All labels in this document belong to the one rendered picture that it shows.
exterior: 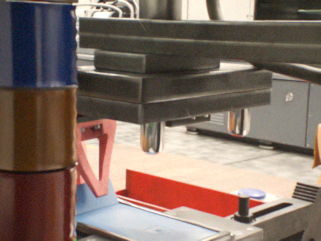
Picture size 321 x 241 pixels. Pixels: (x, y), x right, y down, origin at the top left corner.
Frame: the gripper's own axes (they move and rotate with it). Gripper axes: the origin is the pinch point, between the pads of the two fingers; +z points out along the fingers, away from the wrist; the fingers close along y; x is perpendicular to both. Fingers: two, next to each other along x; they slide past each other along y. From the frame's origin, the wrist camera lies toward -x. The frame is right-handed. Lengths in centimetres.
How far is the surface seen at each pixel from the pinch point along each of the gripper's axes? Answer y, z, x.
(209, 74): 19.9, -5.0, -0.4
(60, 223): 29.1, 3.6, -26.1
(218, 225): 9.6, 7.3, 6.1
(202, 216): 7.1, 6.0, 7.2
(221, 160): -294, -23, 389
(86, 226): 3.3, 3.2, -4.3
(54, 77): 31.9, -2.1, -26.3
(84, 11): -498, -258, 494
